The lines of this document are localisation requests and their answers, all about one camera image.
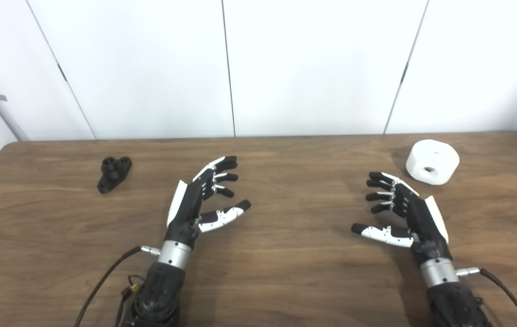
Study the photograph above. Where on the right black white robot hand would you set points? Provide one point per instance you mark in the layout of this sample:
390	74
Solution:
424	222

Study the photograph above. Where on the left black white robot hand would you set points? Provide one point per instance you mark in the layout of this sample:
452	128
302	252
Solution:
186	209

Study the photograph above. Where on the round white plastic piece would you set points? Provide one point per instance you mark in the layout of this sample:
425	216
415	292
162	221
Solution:
431	156

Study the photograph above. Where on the black plastic holder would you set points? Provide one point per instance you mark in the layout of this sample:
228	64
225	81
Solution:
112	175

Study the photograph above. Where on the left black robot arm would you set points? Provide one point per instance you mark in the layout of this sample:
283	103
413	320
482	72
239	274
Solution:
161	290

